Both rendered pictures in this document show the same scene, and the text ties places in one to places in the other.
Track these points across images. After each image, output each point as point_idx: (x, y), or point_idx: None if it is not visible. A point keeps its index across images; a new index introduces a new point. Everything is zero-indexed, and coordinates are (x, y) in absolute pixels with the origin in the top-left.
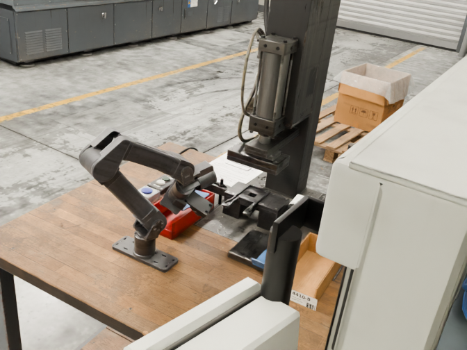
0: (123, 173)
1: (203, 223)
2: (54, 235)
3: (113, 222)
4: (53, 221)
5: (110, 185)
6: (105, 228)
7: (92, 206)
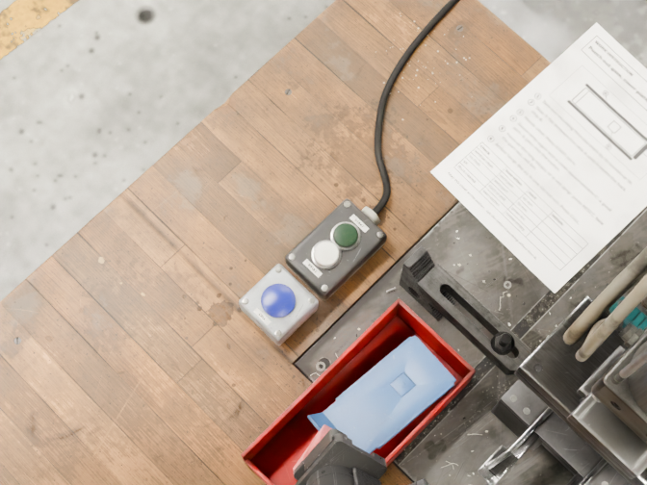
0: (227, 151)
1: (422, 460)
2: (11, 475)
3: (170, 427)
4: (12, 406)
5: None
6: (144, 453)
7: (119, 336)
